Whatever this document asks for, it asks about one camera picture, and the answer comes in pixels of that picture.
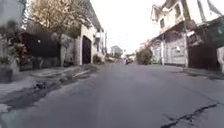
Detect large leafy tree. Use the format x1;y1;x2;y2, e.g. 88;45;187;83
28;0;93;38

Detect small green bush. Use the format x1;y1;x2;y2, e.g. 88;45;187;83
92;54;103;66

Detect white multi-storey building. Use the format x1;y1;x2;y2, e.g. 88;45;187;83
148;0;224;67

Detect grey asphalt road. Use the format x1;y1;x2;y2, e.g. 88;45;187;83
0;63;224;128

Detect white house with dark gate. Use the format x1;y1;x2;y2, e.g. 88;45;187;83
59;0;107;67

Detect dark metal fence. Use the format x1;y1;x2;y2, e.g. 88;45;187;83
18;30;63;70

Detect distant building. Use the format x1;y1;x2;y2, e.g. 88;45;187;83
109;44;124;59

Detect pale concrete pavement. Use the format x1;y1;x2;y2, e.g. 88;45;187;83
0;64;99;114

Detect potted plants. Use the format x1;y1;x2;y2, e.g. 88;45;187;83
0;21;28;84

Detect dark gate with roof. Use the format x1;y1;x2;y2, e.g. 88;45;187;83
186;16;224;72

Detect vehicle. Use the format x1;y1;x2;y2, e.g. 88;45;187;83
125;57;134;66

